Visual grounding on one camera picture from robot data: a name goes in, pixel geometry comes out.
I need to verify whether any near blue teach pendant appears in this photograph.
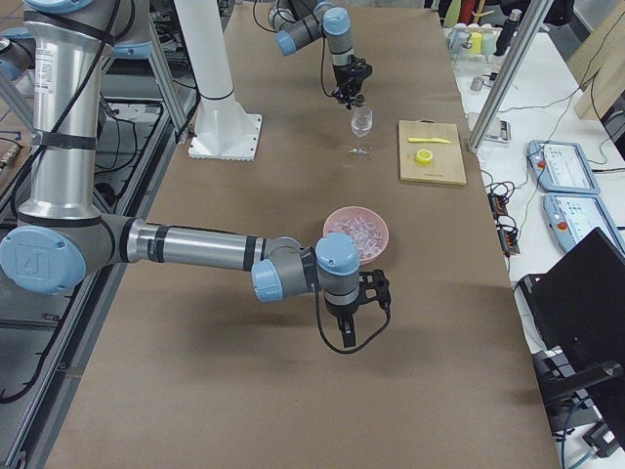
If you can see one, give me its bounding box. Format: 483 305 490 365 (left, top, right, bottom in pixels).
542 192 624 252

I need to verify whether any far blue teach pendant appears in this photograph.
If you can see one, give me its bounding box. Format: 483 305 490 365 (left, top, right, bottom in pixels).
527 140 601 194

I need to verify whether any bamboo cutting board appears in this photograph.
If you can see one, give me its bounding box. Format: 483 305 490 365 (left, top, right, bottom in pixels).
398 120 467 186

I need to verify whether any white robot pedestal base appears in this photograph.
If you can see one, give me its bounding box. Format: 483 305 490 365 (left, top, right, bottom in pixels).
175 0 263 161

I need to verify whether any aluminium frame post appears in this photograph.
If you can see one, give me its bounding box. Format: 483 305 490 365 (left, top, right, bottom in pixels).
467 0 553 154

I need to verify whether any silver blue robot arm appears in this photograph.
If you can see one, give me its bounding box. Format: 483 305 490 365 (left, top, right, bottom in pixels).
268 1 372 109
1 1 367 354

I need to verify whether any yellow lemon half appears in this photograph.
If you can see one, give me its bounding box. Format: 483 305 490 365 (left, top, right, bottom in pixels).
414 149 434 165

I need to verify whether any pink bowl of ice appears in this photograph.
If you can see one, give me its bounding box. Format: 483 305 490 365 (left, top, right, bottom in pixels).
323 206 390 266

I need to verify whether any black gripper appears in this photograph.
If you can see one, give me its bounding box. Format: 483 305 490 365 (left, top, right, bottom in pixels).
333 57 373 109
323 286 360 348

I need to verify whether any yellow plastic knife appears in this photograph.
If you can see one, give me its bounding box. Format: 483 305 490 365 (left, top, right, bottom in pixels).
406 137 452 145

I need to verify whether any small steel weight cup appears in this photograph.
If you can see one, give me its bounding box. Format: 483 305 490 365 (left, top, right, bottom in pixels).
470 77 484 93

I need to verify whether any blue teach pendant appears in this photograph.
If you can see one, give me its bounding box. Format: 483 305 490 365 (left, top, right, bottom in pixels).
542 192 624 252
527 140 601 194

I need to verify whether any clear wine glass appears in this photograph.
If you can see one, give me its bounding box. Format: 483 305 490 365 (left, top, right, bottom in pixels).
350 106 373 157

